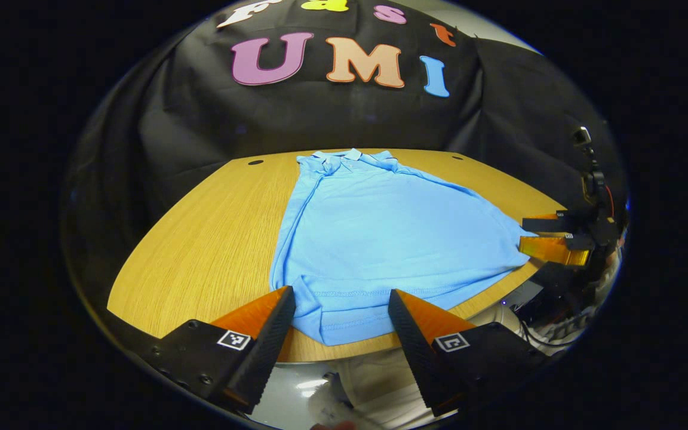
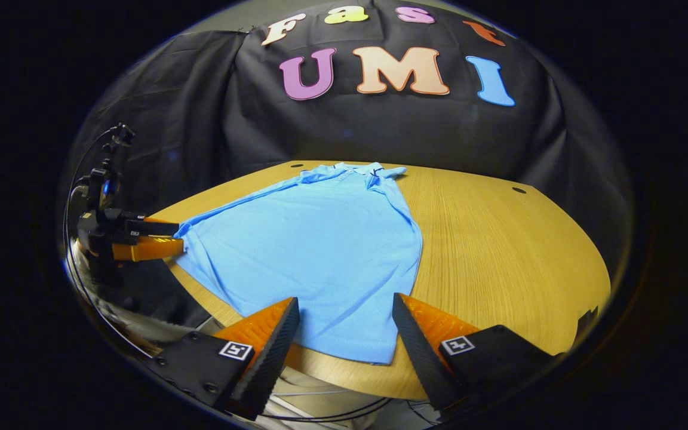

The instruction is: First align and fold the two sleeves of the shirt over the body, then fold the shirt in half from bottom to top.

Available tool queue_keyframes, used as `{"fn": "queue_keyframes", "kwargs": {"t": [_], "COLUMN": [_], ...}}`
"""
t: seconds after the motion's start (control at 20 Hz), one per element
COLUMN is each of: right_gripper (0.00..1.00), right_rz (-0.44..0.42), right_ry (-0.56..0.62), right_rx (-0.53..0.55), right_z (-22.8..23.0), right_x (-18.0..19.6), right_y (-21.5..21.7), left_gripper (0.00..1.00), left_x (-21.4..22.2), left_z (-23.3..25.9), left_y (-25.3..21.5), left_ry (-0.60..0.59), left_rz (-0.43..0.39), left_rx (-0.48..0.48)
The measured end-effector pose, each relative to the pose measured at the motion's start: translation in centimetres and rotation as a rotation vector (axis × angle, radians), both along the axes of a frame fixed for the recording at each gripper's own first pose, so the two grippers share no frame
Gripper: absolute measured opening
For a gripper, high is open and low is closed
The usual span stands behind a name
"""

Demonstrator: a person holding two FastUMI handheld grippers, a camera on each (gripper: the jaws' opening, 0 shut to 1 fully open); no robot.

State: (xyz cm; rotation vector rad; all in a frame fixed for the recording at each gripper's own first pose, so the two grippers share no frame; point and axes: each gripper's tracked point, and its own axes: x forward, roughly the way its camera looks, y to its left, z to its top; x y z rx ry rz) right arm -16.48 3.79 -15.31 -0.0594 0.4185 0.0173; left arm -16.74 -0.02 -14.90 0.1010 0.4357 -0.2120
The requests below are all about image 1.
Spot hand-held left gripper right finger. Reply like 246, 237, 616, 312
388, 289, 551, 417

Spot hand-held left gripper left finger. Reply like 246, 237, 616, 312
141, 285, 297, 416

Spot person's light trousers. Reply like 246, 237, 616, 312
326, 305, 524, 430

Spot light blue T-shirt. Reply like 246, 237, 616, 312
269, 148, 531, 347

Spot black backdrop cloth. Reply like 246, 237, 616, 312
63, 0, 628, 311

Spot black box device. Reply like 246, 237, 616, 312
502, 263, 597, 328

